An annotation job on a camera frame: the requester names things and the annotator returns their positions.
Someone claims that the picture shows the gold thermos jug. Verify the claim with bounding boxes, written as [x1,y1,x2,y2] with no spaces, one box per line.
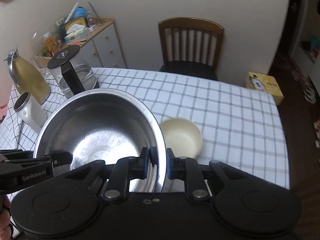
[4,47,52,105]

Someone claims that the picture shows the white side cabinet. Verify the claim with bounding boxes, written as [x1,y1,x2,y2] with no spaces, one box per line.
[54,17,127,68]

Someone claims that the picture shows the clear glass cup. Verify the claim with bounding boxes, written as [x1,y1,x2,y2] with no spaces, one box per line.
[31,52,52,72]

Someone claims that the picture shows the white steel tumbler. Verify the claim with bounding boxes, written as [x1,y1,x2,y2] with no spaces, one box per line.
[13,92,48,134]

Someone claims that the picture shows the green tissue pack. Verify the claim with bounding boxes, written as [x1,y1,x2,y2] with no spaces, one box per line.
[64,24,91,46]

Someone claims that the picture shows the clear glass pitcher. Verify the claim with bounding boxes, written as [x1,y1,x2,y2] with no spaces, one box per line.
[30,21,63,53]

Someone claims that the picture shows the dark storage box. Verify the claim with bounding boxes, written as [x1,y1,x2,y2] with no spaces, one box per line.
[64,16,87,34]

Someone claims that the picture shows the yellow tissue box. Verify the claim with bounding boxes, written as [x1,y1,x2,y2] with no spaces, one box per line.
[244,71,285,105]

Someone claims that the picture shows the large steel bowl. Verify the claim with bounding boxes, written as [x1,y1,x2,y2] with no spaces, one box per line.
[32,88,167,193]

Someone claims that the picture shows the checked white tablecloth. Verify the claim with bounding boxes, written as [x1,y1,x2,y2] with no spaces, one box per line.
[0,67,290,193]

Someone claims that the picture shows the wooden slat-back chair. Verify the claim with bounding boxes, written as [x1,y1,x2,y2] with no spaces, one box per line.
[158,17,224,81]

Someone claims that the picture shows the white wall cabinet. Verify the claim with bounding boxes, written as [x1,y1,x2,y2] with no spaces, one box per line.
[290,0,320,64]

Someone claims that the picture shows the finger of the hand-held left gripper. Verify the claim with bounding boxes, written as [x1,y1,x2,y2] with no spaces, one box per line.
[51,151,72,167]
[0,149,34,161]

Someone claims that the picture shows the shoe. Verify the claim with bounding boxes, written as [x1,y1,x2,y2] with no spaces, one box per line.
[304,87,317,103]

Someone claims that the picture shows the person's left hand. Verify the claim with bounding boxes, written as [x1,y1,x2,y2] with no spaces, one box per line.
[0,194,12,240]

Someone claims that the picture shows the blue round container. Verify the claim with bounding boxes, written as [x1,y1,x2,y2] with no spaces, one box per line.
[74,6,87,21]

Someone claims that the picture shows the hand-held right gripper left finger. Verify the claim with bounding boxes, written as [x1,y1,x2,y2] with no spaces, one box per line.
[64,147,158,203]

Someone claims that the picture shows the glass electric kettle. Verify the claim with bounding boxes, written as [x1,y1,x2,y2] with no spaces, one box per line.
[47,44,98,99]

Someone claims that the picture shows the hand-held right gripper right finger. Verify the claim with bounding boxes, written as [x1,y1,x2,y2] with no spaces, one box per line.
[166,148,250,203]

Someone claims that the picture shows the cream ceramic bowl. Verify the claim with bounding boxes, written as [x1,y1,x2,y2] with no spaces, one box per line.
[159,118,203,159]

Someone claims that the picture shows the orange drink bottle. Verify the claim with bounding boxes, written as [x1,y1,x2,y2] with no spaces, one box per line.
[44,32,61,55]

